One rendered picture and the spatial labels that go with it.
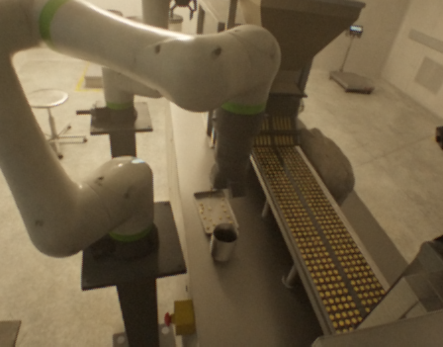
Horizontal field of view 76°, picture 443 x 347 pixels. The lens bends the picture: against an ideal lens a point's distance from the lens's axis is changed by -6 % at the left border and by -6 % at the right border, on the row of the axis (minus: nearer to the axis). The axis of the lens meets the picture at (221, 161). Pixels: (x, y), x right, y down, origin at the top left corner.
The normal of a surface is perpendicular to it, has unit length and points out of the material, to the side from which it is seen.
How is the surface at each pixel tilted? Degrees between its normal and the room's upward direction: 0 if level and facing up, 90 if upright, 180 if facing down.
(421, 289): 0
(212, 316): 0
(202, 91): 91
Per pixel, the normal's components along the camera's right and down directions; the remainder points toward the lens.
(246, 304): 0.12, -0.80
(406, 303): -0.98, 0.02
